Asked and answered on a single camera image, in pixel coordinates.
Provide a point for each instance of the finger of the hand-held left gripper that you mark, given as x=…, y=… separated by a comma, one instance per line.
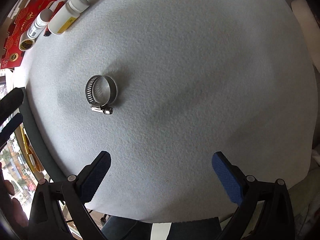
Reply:
x=11, y=102
x=11, y=126

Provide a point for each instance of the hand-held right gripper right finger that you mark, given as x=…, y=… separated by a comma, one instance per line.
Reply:
x=228, y=177

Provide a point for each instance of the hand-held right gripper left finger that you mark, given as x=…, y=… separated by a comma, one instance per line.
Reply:
x=96, y=175

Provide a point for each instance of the grey rectangular tray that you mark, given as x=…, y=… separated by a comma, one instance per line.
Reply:
x=32, y=130

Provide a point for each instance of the yellow utility knife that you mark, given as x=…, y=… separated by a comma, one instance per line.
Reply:
x=25, y=142

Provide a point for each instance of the person's left hand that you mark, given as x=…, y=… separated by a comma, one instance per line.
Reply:
x=17, y=207

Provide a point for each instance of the person's dark trousers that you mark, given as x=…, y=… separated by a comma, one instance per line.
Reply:
x=140, y=230

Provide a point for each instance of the white bottle with grey label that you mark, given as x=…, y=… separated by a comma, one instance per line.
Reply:
x=37, y=26

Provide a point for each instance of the cream upholstered seat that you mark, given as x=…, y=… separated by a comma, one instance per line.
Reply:
x=307, y=197

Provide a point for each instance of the large white plastic bottle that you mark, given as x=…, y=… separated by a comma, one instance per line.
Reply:
x=65, y=17

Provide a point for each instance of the white felt mat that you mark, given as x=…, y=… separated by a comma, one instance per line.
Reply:
x=200, y=80

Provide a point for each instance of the red lighter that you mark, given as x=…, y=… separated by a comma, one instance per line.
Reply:
x=58, y=6

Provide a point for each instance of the cream round container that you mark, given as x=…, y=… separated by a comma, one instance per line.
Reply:
x=303, y=30

